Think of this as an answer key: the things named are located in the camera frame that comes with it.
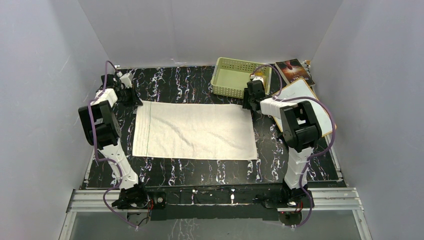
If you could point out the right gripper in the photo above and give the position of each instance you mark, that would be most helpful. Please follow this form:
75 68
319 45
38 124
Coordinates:
246 105

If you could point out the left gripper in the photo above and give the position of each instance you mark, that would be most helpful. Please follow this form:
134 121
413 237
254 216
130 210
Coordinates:
135 101

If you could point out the light green plastic basket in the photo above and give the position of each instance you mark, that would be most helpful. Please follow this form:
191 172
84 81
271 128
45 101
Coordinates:
230 76

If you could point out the cream white towel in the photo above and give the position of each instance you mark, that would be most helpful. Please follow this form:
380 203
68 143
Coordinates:
194 131

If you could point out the brown and yellow towel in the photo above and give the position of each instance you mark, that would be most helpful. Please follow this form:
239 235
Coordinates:
264 78

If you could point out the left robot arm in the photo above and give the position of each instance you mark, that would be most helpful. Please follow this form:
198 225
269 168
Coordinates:
102 130

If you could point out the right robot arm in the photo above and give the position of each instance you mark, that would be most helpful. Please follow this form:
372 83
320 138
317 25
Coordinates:
300 131

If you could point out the dark cover book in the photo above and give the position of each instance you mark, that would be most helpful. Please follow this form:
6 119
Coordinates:
292 70

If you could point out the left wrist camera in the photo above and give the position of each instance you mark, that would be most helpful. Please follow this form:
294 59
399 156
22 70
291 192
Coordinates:
127 80

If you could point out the whiteboard with wooden frame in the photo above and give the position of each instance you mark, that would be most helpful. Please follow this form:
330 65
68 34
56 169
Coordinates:
300 88

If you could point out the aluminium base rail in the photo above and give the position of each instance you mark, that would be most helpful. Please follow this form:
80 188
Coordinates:
324 199

